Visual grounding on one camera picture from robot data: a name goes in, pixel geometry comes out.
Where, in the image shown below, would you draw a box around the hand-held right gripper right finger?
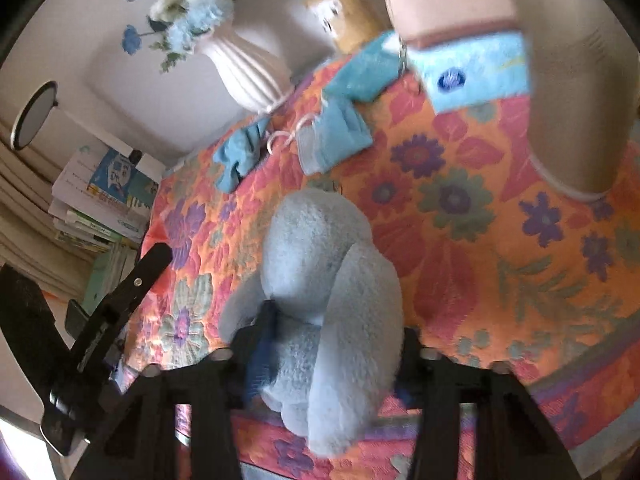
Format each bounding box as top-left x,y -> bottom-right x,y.
392,327 -> 583,480

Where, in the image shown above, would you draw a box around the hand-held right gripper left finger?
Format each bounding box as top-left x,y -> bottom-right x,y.
70,300 -> 281,480

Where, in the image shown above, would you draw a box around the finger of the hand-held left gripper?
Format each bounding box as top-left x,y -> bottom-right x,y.
72,242 -> 174,371

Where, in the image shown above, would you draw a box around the light blue plush toy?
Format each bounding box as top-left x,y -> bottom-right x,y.
217,187 -> 405,458

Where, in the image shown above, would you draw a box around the light green box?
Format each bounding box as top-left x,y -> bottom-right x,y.
80,245 -> 143,316

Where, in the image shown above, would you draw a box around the stack of books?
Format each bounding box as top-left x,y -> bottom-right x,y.
47,145 -> 161,253

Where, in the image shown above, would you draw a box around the floral orange blanket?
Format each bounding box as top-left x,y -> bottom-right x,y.
117,55 -> 640,480

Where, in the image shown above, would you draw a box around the cream folded bedding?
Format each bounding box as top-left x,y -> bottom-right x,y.
0,120 -> 93,301

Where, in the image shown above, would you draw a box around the blue crumpled cloth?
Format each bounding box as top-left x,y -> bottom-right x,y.
212,116 -> 273,193

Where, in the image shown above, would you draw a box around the round gold rimmed mirror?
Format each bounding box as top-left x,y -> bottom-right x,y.
10,81 -> 61,152

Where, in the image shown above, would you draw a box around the white ribbed vase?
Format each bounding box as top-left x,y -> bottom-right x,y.
192,0 -> 296,113

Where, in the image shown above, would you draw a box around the blue artificial flowers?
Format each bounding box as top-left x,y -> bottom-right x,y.
100,0 -> 281,73

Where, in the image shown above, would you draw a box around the teal towel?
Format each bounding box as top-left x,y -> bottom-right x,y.
322,30 -> 408,106

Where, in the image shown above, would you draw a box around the light blue tissue pack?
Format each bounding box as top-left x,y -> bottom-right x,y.
412,30 -> 532,115

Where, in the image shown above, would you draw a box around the tan cartoon print container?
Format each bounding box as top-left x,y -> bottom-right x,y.
304,0 -> 393,55

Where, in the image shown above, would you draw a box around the blue drawstring cloth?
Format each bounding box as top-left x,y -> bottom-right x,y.
267,97 -> 375,177

